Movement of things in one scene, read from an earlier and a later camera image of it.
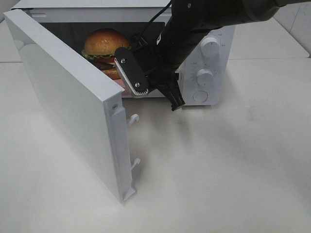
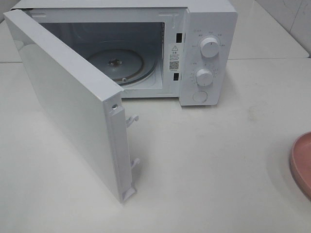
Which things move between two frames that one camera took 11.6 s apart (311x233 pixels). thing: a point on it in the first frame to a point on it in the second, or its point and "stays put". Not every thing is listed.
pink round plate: (119, 81) to (300, 161)
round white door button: (200, 96) stays put
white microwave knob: (204, 77) stays put
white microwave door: (93, 107) stays put
